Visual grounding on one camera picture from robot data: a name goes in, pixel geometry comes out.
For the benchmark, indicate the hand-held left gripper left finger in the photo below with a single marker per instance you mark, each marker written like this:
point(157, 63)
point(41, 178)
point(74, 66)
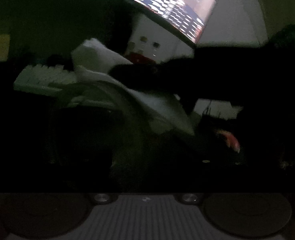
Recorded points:
point(37, 175)

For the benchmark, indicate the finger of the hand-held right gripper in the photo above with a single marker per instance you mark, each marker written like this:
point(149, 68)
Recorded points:
point(135, 77)

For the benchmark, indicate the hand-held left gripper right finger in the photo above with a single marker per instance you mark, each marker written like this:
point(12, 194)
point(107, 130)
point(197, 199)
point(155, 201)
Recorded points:
point(210, 167)

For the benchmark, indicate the white paper tissue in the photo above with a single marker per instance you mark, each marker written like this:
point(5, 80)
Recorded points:
point(97, 52)

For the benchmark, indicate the clear glass jar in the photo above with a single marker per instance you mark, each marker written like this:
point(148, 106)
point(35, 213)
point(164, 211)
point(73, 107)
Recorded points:
point(92, 97)

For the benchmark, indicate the person's right hand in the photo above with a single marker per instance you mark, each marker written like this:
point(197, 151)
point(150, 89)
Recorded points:
point(228, 140)

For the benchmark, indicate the yellow cap plastic bottle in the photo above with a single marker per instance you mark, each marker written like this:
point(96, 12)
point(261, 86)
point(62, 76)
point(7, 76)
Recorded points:
point(137, 55)

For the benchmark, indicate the black cap plastic bottle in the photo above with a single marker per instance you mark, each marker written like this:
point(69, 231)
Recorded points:
point(155, 52)

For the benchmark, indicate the curved computer monitor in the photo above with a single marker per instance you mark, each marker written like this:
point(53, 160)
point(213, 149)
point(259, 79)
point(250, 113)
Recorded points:
point(175, 5)

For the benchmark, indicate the white and blue keyboard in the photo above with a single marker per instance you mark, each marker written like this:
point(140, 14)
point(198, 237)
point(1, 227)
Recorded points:
point(37, 80)

